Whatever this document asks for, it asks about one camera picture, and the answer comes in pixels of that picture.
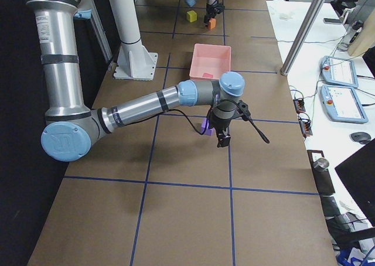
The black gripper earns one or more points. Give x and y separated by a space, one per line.
221 128
210 12

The orange foam cube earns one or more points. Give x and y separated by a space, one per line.
211 24

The purple foam cube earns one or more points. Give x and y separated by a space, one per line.
206 128

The red foam cube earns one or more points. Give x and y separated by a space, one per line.
207 75

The pink plastic bin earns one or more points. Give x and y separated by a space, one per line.
214 59

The yellow foam cube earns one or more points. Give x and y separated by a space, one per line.
191 16

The lower orange connector box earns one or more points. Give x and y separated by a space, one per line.
305 125

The orange connector box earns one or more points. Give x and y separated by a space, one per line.
299 105
305 125

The upper orange connector box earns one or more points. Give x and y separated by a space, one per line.
299 105

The silver metal cylinder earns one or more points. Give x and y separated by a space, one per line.
321 164

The lower teach pendant tablet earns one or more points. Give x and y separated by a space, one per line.
342 104

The teach pendant tablet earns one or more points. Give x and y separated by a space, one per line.
342 104
337 71

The upper teach pendant tablet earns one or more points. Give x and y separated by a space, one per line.
337 71

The black computer mouse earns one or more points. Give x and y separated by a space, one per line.
360 137

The black monitor corner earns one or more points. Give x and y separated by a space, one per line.
357 175

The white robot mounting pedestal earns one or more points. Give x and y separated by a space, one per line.
134 61

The aluminium frame post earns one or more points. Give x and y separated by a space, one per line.
304 29

